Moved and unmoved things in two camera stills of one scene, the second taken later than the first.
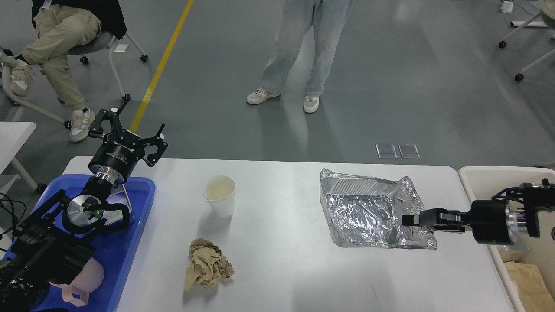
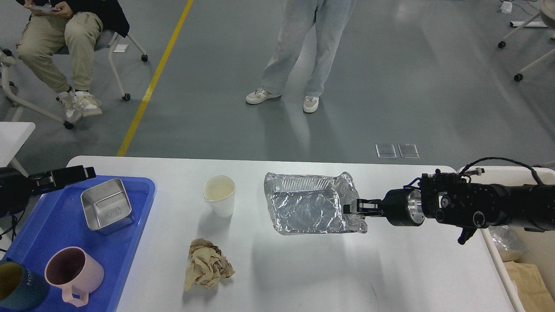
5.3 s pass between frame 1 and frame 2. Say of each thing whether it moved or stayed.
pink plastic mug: stayed
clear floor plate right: stayed
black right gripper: moved
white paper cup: stayed
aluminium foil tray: moved
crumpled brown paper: stayed
